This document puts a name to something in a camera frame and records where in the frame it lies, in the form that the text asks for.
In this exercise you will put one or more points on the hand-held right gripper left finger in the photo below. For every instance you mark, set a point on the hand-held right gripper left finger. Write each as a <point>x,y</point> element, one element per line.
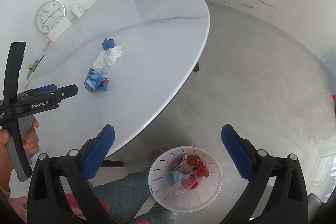
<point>98,153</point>

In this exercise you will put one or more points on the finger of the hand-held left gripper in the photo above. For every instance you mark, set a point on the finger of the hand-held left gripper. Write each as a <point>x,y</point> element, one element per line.
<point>43,89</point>
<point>68,92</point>

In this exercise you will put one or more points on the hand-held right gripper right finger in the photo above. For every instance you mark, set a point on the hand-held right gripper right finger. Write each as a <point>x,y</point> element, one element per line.
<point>236,153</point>

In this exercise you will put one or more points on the red paper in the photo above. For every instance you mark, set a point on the red paper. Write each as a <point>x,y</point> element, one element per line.
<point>203,169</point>

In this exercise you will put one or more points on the brown paper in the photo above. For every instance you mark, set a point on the brown paper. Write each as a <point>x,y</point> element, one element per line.
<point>193,160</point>

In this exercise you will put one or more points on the clear printed plastic wrapper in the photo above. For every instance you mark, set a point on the clear printed plastic wrapper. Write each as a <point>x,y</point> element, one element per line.
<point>180,166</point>

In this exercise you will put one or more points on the blue face mask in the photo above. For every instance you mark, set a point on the blue face mask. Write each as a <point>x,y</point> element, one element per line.
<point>176,176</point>

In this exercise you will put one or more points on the clear plastic bottle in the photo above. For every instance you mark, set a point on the clear plastic bottle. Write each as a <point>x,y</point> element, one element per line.
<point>183,190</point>

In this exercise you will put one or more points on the white trash bin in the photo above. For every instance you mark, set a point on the white trash bin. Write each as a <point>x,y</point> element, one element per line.
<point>162,200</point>

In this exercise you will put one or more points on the person's left forearm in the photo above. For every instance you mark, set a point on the person's left forearm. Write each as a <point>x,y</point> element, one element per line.
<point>5,179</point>

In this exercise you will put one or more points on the person's left hand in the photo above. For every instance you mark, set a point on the person's left hand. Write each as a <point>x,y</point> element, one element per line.
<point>32,140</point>

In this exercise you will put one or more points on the black table leg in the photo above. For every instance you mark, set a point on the black table leg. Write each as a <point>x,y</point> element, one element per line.
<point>196,66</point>
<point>114,163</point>

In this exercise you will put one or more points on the yellow clip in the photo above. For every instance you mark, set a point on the yellow clip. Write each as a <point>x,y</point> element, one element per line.
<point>32,67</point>

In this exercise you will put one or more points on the blue printed paper box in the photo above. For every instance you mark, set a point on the blue printed paper box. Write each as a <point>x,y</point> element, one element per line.
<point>97,81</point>

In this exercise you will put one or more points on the teal quilted pants leg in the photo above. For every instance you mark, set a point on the teal quilted pants leg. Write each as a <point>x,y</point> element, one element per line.
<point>126,195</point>

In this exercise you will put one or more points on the white crumpled tissue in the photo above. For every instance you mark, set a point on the white crumpled tissue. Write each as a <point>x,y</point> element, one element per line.
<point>109,56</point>

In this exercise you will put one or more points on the grey slipper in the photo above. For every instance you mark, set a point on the grey slipper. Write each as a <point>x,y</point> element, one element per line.
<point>157,154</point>

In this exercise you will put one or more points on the white standing card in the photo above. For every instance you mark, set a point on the white standing card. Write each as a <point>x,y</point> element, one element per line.
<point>59,29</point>

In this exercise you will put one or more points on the blue crumpled paper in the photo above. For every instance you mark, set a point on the blue crumpled paper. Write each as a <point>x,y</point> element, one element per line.
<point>108,44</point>

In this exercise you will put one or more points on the pink floral clothing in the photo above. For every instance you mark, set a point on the pink floral clothing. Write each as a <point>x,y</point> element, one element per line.
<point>14,211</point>

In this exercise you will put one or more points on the round wall clock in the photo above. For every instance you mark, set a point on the round wall clock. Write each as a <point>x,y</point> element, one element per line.
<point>50,16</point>

